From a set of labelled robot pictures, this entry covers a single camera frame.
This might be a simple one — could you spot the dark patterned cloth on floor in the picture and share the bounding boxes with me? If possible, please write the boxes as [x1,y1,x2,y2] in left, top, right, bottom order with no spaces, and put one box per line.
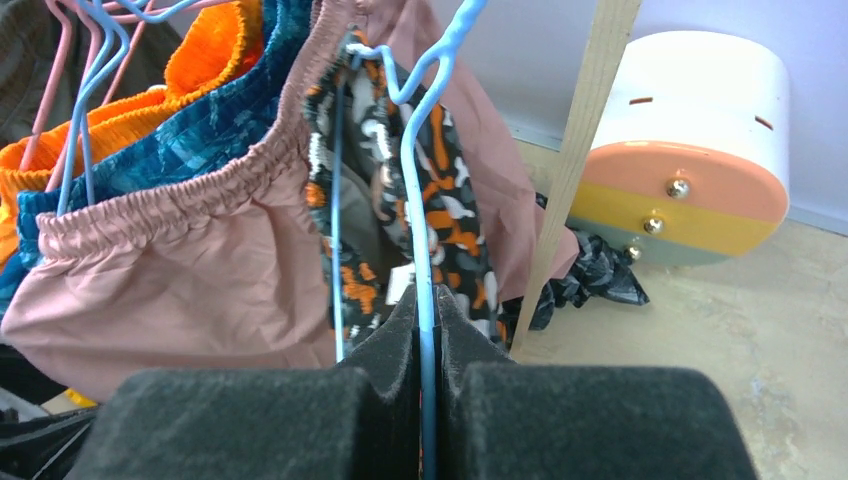
[530,230,650,330]

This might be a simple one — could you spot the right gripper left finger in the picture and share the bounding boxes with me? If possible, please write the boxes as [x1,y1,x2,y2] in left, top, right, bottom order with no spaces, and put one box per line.
[70,291,420,480]

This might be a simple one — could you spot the pink hanger holding orange shorts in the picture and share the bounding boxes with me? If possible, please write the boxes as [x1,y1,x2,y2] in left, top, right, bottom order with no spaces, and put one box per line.
[19,0,73,171]

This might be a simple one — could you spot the white orange yellow drawer cabinet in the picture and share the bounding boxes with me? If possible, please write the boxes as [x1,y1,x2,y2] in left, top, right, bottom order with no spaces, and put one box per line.
[568,31,790,266]

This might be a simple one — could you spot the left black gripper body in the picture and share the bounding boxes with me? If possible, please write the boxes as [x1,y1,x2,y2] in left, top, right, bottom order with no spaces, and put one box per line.
[1,344,99,479]

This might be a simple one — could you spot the blue patterned shorts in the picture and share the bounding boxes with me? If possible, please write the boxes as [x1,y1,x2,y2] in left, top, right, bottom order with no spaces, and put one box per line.
[1,1,312,322]

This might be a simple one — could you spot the olive green shorts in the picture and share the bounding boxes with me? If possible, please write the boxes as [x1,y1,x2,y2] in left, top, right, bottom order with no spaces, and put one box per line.
[1,1,182,146]

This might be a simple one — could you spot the wooden clothes rack frame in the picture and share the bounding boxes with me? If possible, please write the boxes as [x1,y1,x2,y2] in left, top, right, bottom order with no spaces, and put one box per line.
[510,0,642,360]

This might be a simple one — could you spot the yellow plastic bin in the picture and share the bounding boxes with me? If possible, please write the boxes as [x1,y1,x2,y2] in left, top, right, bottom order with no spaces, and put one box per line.
[64,389,98,408]

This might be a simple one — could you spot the camouflage orange black shorts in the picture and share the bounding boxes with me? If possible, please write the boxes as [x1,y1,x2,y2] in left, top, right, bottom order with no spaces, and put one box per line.
[304,27,508,346]

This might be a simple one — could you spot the blue wire hanger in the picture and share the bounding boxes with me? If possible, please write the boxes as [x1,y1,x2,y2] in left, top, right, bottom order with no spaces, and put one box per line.
[329,0,490,480]

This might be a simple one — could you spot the pink shorts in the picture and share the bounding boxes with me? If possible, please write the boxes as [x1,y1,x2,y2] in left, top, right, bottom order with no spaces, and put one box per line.
[0,0,581,404]

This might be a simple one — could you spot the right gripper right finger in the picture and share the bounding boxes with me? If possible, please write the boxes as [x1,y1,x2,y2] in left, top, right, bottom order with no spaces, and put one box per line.
[435,287,757,479]

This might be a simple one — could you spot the blue hanger holding pink shorts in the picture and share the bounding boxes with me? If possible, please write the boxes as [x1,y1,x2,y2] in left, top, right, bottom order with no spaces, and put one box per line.
[57,1,206,214]

